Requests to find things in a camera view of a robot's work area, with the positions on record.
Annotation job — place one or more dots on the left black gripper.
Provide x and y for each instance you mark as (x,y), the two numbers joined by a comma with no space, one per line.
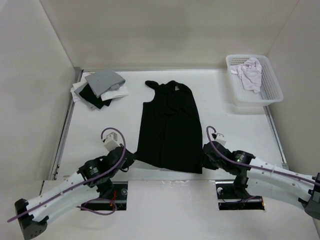
(129,161)

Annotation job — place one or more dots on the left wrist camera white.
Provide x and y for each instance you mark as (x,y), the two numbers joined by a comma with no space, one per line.
(110,142)

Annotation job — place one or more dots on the folded black tank top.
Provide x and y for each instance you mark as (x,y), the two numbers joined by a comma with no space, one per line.
(88,95)

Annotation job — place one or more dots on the folded grey tank top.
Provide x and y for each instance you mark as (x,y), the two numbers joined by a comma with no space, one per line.
(104,81)

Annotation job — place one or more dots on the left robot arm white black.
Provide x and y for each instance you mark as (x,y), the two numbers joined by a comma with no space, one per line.
(92,181)

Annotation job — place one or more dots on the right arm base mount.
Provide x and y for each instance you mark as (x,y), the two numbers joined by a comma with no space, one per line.
(230,200)

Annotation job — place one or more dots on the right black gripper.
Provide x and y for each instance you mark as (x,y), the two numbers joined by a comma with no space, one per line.
(206,163)

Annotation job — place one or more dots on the bottom folded white tank top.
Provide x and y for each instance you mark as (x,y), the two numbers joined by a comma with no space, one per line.
(75,91)

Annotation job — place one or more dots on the white plastic basket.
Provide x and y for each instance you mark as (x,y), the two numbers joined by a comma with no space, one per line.
(270,89)

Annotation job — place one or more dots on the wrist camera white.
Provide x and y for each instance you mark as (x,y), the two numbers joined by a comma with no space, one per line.
(220,138)
(110,142)

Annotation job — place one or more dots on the folded white tank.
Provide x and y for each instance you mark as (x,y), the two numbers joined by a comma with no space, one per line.
(75,91)
(114,94)

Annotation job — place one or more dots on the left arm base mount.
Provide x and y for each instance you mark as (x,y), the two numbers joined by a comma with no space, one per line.
(118,196)

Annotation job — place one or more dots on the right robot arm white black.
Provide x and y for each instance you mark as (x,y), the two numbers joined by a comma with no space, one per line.
(255,177)

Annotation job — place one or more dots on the black tank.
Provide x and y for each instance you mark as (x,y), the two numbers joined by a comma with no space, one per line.
(88,95)
(170,135)

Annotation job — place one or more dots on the crumpled white tank top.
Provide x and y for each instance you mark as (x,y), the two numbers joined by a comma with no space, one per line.
(250,74)

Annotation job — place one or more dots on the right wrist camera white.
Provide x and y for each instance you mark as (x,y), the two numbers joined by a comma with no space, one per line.
(220,138)

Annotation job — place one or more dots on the metal table edge rail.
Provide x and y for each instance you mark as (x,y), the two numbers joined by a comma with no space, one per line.
(62,141)

